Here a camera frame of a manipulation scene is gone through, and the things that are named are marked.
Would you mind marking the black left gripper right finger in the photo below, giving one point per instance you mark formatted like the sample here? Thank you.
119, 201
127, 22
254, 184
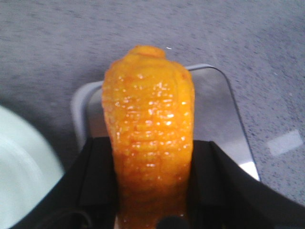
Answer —
223, 196

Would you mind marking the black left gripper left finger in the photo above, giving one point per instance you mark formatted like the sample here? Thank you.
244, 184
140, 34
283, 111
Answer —
84, 198

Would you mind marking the pale green plate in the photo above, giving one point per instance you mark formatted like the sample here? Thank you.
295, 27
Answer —
29, 168

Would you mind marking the silver black kitchen scale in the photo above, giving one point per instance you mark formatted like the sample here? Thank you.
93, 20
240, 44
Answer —
216, 115

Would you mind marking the orange corn cob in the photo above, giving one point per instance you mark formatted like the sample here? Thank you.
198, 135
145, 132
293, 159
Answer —
148, 107

